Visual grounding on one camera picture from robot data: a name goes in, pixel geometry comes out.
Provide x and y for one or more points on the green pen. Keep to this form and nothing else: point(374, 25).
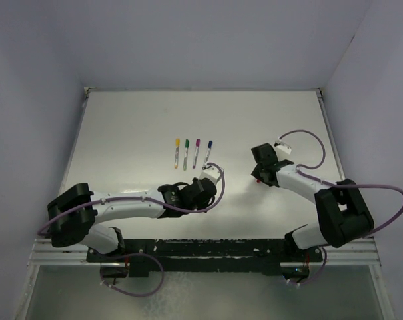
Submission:
point(185, 159)

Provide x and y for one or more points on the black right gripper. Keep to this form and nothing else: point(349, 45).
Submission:
point(256, 173)

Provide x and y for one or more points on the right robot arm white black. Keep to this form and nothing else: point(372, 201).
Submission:
point(342, 214)

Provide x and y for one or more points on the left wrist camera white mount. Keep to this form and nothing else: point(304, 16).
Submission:
point(212, 174)

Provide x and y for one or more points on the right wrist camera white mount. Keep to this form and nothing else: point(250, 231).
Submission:
point(282, 147)

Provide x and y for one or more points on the blue pen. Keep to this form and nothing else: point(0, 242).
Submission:
point(206, 158)

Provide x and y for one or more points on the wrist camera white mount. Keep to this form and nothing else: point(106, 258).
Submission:
point(282, 147)
point(212, 174)

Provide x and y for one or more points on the purple pen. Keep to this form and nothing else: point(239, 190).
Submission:
point(195, 157)

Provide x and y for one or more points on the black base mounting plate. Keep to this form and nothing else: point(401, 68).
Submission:
point(269, 257)

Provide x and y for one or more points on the yellow pen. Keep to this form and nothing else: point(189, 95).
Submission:
point(176, 157)

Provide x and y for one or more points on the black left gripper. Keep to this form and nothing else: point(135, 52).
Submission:
point(204, 205)

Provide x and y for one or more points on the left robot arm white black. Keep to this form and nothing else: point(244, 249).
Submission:
point(77, 215)

